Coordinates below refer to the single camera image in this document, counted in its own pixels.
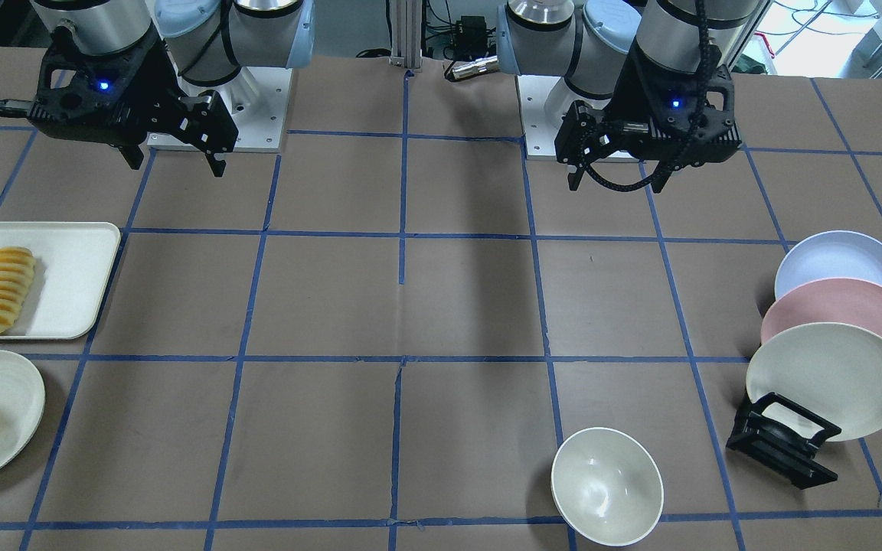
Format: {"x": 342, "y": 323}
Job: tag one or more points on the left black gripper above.
{"x": 623, "y": 98}

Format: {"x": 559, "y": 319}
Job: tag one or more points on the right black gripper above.
{"x": 168, "y": 96}

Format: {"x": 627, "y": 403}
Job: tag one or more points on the striped bread loaf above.
{"x": 17, "y": 273}

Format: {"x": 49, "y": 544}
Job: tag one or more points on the blue plate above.
{"x": 832, "y": 254}

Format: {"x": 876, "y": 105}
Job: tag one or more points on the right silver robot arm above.
{"x": 206, "y": 75}

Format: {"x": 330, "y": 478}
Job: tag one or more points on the pink plate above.
{"x": 851, "y": 301}

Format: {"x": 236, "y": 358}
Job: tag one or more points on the cream plate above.
{"x": 829, "y": 368}

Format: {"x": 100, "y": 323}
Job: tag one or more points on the black plate rack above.
{"x": 777, "y": 446}

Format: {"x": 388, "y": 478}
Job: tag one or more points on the white rectangular tray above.
{"x": 73, "y": 263}

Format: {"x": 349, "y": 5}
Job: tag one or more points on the silver cylinder connector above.
{"x": 462, "y": 70}

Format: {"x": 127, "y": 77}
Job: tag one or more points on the white bowl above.
{"x": 607, "y": 487}

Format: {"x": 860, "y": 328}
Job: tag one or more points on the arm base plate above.
{"x": 543, "y": 103}
{"x": 258, "y": 99}

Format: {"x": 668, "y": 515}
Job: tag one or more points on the aluminium frame post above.
{"x": 406, "y": 27}

